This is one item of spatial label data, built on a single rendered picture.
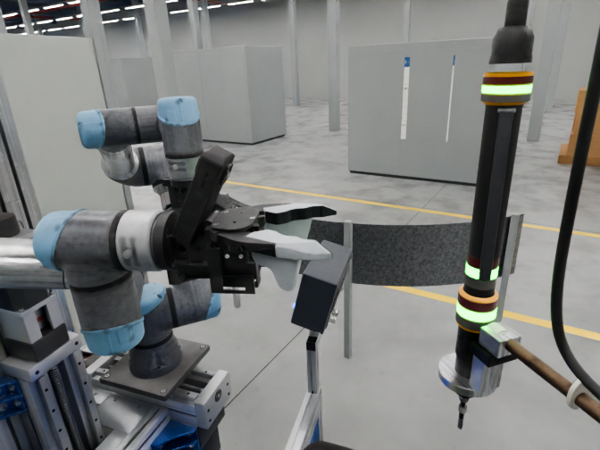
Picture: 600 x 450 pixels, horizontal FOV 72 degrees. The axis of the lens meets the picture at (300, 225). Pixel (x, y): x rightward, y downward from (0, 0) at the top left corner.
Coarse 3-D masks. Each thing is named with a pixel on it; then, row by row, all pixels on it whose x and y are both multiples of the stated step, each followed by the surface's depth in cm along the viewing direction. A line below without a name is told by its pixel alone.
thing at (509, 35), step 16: (512, 0) 36; (528, 0) 36; (512, 16) 37; (496, 32) 38; (512, 32) 36; (528, 32) 36; (496, 48) 38; (512, 48) 37; (528, 48) 37; (464, 336) 49; (464, 352) 49; (464, 368) 50
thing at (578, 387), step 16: (592, 64) 31; (592, 80) 31; (592, 96) 31; (592, 112) 32; (592, 128) 32; (576, 144) 33; (576, 160) 33; (576, 176) 34; (576, 192) 34; (576, 208) 35; (560, 240) 36; (560, 256) 36; (560, 272) 37; (560, 288) 37; (560, 304) 37; (560, 320) 38; (560, 336) 38; (560, 352) 38; (576, 368) 36; (576, 384) 36; (592, 384) 35
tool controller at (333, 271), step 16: (336, 256) 135; (304, 272) 122; (320, 272) 124; (336, 272) 126; (304, 288) 123; (320, 288) 121; (336, 288) 120; (304, 304) 125; (320, 304) 123; (304, 320) 127; (320, 320) 126
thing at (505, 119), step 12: (504, 108) 38; (504, 120) 39; (504, 132) 39; (504, 144) 39; (504, 156) 40; (492, 168) 41; (504, 168) 40; (492, 180) 41; (492, 192) 41; (492, 204) 41; (492, 216) 42; (492, 228) 42; (492, 240) 43; (492, 252) 43; (480, 264) 44; (492, 264) 43; (480, 276) 44
